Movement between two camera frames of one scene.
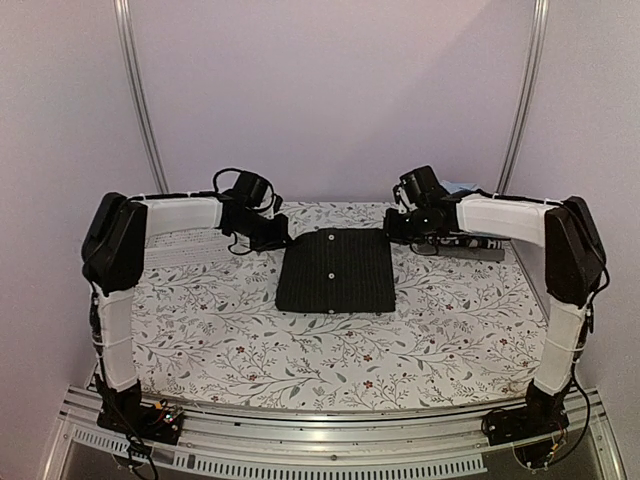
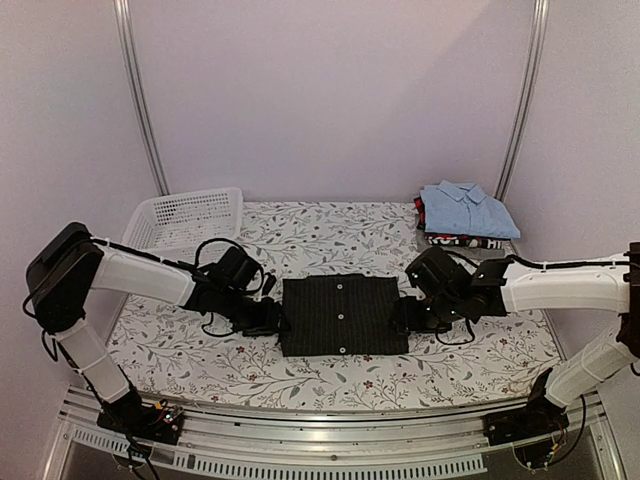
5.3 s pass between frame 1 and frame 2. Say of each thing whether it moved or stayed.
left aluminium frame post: stayed
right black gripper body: moved
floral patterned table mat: stayed
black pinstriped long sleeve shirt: moved
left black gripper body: moved
